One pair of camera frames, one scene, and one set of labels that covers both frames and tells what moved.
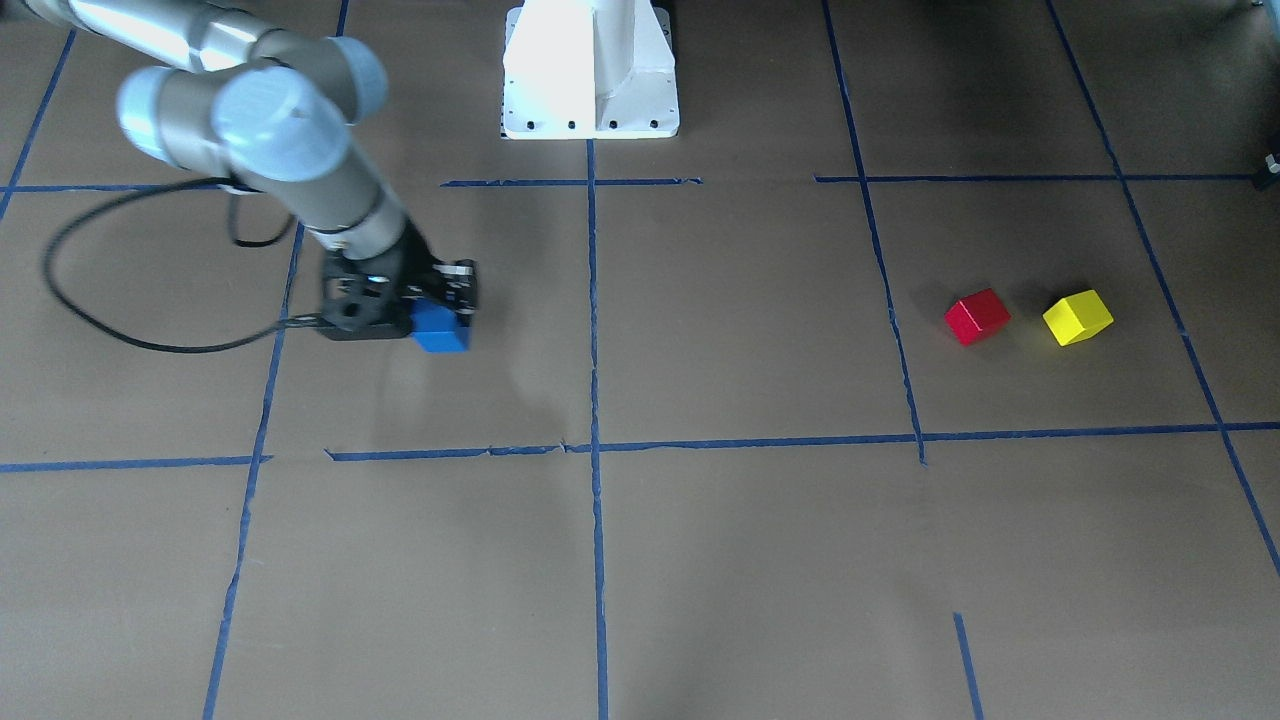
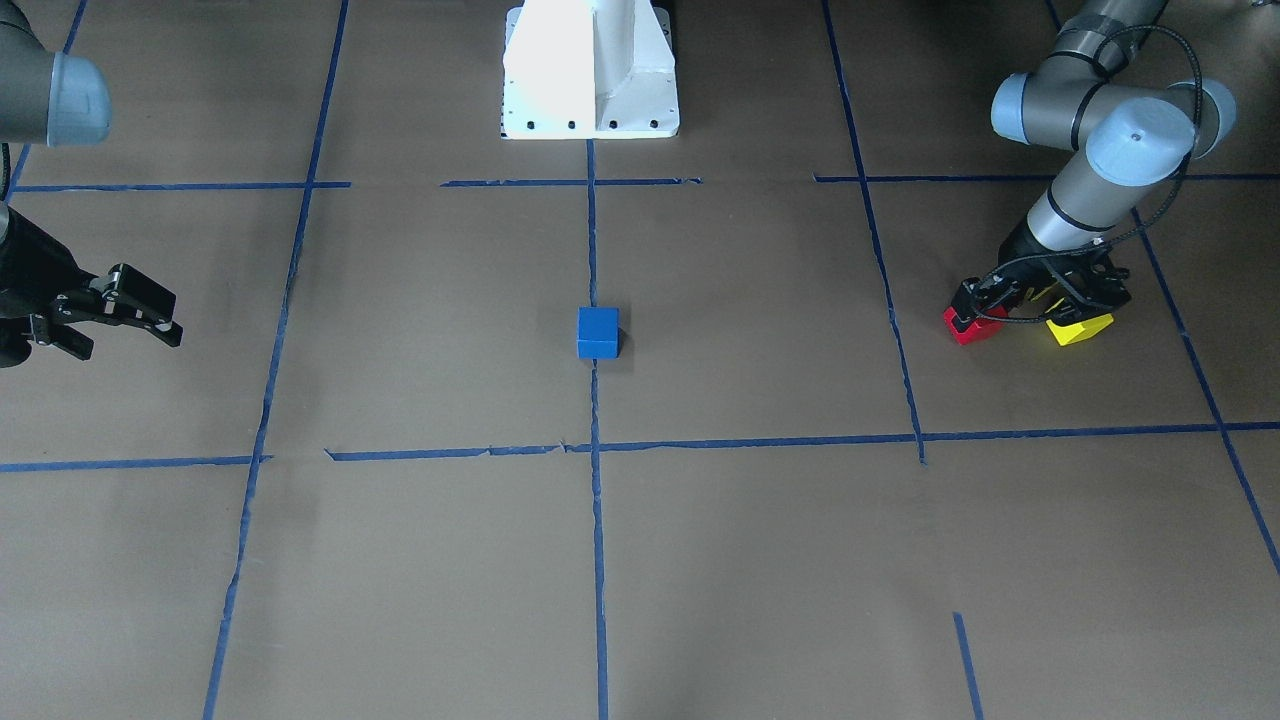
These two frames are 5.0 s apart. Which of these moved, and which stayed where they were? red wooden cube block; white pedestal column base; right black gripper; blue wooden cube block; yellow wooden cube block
Moved: right black gripper; blue wooden cube block
Stayed: white pedestal column base; red wooden cube block; yellow wooden cube block
